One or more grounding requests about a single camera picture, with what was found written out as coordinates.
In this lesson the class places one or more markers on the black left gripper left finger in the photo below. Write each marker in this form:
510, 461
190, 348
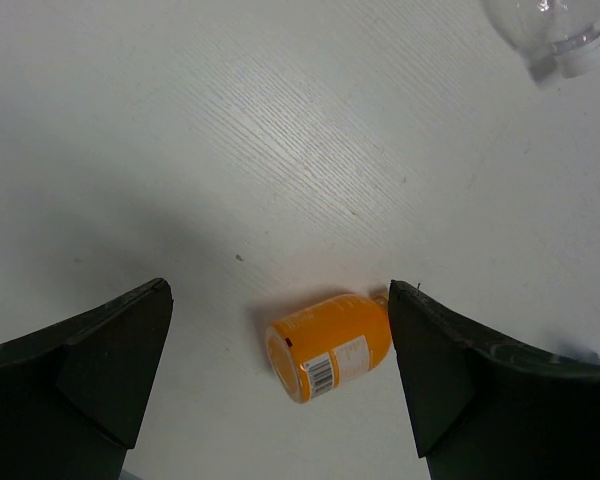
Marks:
73, 395

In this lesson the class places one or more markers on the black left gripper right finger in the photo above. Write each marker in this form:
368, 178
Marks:
483, 405

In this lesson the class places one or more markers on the clear bottle near left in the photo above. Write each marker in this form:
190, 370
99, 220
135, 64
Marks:
555, 38

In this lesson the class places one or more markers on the orange juice bottle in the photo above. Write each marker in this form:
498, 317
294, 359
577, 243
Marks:
326, 345

